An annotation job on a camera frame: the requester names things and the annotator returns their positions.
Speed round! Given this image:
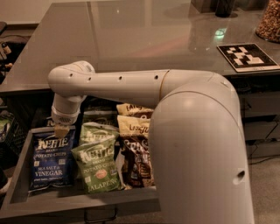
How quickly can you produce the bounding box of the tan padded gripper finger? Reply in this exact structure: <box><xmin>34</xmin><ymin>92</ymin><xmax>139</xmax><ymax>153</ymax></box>
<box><xmin>54</xmin><ymin>124</ymin><xmax>70</xmax><ymax>138</ymax></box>

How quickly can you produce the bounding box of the blue Kettle chip bag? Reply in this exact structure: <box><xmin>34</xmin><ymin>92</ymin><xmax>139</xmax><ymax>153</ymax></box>
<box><xmin>29</xmin><ymin>129</ymin><xmax>75</xmax><ymax>192</ymax></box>

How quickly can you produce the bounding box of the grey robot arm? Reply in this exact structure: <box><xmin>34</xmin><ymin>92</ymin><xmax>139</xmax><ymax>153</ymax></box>
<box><xmin>48</xmin><ymin>61</ymin><xmax>255</xmax><ymax>224</ymax></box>

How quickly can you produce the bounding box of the green Kettle bag middle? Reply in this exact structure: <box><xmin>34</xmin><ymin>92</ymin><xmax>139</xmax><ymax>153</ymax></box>
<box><xmin>79</xmin><ymin>122</ymin><xmax>119</xmax><ymax>144</ymax></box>

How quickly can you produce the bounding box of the green Kettle jalapeno bag front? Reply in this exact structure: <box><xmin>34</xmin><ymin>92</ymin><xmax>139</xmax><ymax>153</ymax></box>
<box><xmin>72</xmin><ymin>137</ymin><xmax>122</xmax><ymax>194</ymax></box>

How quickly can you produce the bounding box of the green Kettle bag rear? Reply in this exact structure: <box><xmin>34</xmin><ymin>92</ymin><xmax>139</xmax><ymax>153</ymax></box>
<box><xmin>83</xmin><ymin>110</ymin><xmax>117</xmax><ymax>126</ymax></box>

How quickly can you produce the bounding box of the brown Late July bag middle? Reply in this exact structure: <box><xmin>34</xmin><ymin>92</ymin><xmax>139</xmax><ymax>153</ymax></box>
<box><xmin>116</xmin><ymin>103</ymin><xmax>153</xmax><ymax>119</ymax></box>

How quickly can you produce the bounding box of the brown late july bag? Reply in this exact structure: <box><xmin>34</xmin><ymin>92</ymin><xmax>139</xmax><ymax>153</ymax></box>
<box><xmin>116</xmin><ymin>103</ymin><xmax>153</xmax><ymax>119</ymax></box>
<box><xmin>117</xmin><ymin>115</ymin><xmax>154</xmax><ymax>187</ymax></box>

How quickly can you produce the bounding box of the brown Late July bag front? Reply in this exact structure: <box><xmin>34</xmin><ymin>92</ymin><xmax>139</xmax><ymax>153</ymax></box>
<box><xmin>117</xmin><ymin>115</ymin><xmax>154</xmax><ymax>187</ymax></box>

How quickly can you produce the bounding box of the open grey top drawer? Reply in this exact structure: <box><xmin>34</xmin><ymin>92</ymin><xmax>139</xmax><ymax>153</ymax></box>
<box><xmin>0</xmin><ymin>127</ymin><xmax>160</xmax><ymax>219</ymax></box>

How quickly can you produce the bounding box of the grey closed drawer middle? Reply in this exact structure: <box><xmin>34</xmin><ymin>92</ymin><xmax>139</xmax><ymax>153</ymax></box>
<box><xmin>243</xmin><ymin>122</ymin><xmax>277</xmax><ymax>141</ymax></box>

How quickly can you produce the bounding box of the grey closed drawer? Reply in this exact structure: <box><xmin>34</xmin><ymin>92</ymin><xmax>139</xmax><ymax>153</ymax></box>
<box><xmin>243</xmin><ymin>122</ymin><xmax>277</xmax><ymax>141</ymax></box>
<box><xmin>246</xmin><ymin>142</ymin><xmax>280</xmax><ymax>158</ymax></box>
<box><xmin>239</xmin><ymin>92</ymin><xmax>280</xmax><ymax>118</ymax></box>

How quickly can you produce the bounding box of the grey closed drawer upper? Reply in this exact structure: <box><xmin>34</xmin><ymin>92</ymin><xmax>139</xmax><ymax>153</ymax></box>
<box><xmin>239</xmin><ymin>92</ymin><xmax>280</xmax><ymax>118</ymax></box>

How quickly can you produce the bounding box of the grey closed drawer lower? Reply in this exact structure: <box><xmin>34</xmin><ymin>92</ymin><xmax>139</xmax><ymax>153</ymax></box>
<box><xmin>246</xmin><ymin>142</ymin><xmax>280</xmax><ymax>158</ymax></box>

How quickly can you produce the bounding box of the dark cup on counter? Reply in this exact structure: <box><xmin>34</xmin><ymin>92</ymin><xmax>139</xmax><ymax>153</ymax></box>
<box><xmin>215</xmin><ymin>0</ymin><xmax>235</xmax><ymax>18</ymax></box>

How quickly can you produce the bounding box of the black crate at left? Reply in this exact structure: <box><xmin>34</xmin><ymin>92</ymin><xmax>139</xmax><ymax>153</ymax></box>
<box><xmin>0</xmin><ymin>109</ymin><xmax>27</xmax><ymax>156</ymax></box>

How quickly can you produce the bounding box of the black white fiducial marker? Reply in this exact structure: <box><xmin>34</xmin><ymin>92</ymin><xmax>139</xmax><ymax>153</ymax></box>
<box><xmin>217</xmin><ymin>43</ymin><xmax>280</xmax><ymax>73</ymax></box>

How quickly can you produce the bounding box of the jar of nuts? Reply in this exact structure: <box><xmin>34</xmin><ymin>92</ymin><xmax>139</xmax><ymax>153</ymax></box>
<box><xmin>255</xmin><ymin>0</ymin><xmax>280</xmax><ymax>44</ymax></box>

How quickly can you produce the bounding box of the black drawer handle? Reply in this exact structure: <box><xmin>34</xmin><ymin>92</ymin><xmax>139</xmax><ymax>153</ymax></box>
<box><xmin>83</xmin><ymin>208</ymin><xmax>118</xmax><ymax>224</ymax></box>

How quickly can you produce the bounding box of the black floor cable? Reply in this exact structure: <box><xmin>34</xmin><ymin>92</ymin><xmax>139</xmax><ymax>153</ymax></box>
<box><xmin>248</xmin><ymin>155</ymin><xmax>280</xmax><ymax>165</ymax></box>

